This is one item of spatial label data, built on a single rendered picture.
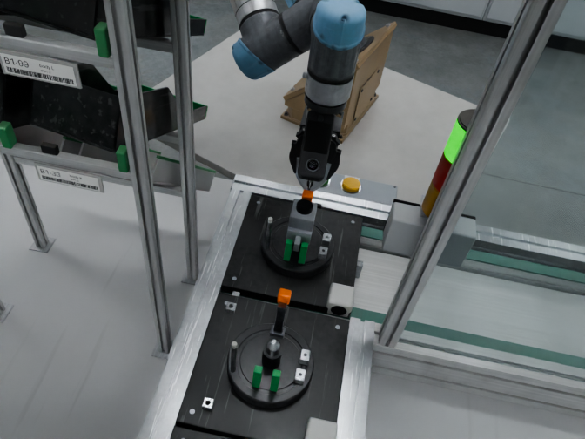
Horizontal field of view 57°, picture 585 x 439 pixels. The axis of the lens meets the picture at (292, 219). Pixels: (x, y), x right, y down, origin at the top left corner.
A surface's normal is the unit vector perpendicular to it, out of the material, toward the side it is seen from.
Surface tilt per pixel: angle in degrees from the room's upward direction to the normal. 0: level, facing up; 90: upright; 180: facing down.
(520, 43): 90
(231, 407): 0
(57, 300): 0
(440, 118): 0
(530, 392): 90
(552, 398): 90
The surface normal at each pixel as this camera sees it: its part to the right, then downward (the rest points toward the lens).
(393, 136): 0.11, -0.66
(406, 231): -0.18, 0.72
